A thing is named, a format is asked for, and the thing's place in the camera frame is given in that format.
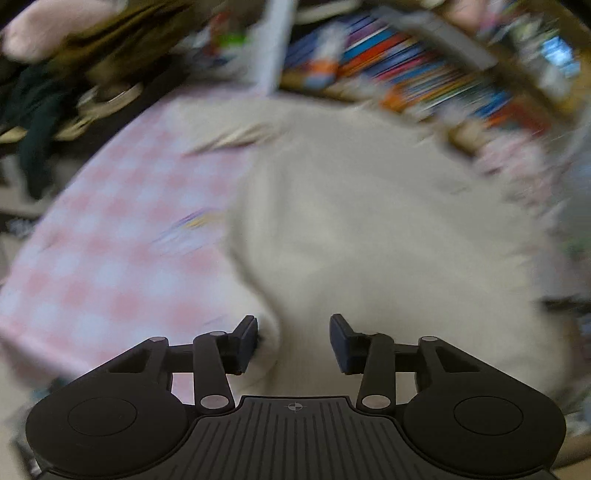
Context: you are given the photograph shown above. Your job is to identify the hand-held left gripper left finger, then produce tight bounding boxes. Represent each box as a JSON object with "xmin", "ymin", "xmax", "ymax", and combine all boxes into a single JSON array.
[{"xmin": 99, "ymin": 315, "xmax": 258, "ymax": 412}]

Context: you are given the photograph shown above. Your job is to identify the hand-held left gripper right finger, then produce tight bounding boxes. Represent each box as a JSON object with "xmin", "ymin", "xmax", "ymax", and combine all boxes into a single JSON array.
[{"xmin": 330, "ymin": 314, "xmax": 490, "ymax": 412}]

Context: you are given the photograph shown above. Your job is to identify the cream sweatshirt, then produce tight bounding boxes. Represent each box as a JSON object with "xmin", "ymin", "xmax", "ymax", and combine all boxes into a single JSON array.
[{"xmin": 182, "ymin": 99, "xmax": 573, "ymax": 407}]

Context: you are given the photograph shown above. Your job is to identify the pink checked bed sheet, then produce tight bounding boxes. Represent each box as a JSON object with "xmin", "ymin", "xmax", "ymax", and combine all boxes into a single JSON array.
[{"xmin": 0, "ymin": 88, "xmax": 278, "ymax": 407}]

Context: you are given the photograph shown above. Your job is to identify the beige flat object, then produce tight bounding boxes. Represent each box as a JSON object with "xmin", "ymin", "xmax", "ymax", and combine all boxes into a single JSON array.
[{"xmin": 60, "ymin": 83, "xmax": 144, "ymax": 139}]

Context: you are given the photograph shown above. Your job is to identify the row of colourful books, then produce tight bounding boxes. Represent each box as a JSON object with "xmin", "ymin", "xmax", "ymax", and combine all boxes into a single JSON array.
[{"xmin": 281, "ymin": 14, "xmax": 555, "ymax": 130}]

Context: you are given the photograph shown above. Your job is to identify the white shelf board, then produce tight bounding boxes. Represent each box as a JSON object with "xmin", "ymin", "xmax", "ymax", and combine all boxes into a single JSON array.
[{"xmin": 252, "ymin": 0, "xmax": 296, "ymax": 95}]

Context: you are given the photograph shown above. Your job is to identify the dark green clothing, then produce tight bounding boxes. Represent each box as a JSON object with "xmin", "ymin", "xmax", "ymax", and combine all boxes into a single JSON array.
[{"xmin": 0, "ymin": 60, "xmax": 93, "ymax": 199}]

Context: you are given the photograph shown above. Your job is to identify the wooden bookshelf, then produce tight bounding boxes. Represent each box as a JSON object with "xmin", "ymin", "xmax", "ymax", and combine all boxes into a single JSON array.
[{"xmin": 277, "ymin": 0, "xmax": 591, "ymax": 185}]

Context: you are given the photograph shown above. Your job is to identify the olive brown cloth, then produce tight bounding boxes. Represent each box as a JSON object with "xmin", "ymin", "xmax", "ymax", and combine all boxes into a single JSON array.
[{"xmin": 55, "ymin": 0, "xmax": 208, "ymax": 88}]

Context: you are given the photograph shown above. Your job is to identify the pink pillow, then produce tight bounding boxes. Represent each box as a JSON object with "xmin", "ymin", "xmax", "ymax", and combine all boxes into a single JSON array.
[{"xmin": 2, "ymin": 0, "xmax": 121, "ymax": 63}]

